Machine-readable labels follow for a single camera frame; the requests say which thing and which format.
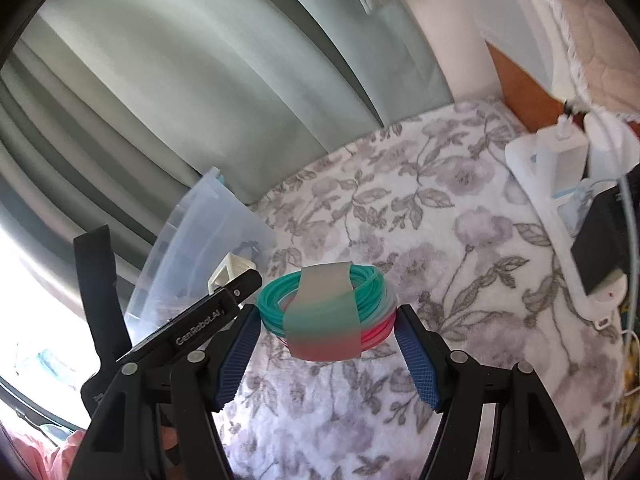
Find cream hair claw clip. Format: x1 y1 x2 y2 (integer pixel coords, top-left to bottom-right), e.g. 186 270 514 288
207 252 257 294

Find black studded headband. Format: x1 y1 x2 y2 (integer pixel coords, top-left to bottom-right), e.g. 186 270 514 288
232 240 262 263

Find person's right hand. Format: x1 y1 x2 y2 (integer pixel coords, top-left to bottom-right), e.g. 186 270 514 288
64 410 184 480

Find clear plastic storage bin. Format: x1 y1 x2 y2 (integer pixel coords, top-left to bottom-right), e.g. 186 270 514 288
125 168 276 344

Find green curtain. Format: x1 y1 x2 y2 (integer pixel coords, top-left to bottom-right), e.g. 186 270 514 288
0 0 454 321

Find floral table cloth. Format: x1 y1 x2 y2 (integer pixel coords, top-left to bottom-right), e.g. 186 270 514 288
216 99 622 479

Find white power strip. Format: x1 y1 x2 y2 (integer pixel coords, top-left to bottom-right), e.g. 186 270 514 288
504 133 628 330

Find black power adapter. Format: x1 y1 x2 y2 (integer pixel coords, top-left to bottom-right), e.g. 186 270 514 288
570 184 630 295

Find white charger plug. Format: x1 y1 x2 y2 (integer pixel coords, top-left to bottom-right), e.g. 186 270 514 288
535 115 589 197

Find orange wooden cabinet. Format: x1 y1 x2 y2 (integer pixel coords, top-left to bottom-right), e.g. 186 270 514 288
487 42 566 133

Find quilted beige cover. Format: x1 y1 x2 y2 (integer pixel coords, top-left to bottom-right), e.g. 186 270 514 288
547 0 639 122

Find white cables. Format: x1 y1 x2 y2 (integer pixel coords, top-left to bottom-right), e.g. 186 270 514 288
564 104 640 411

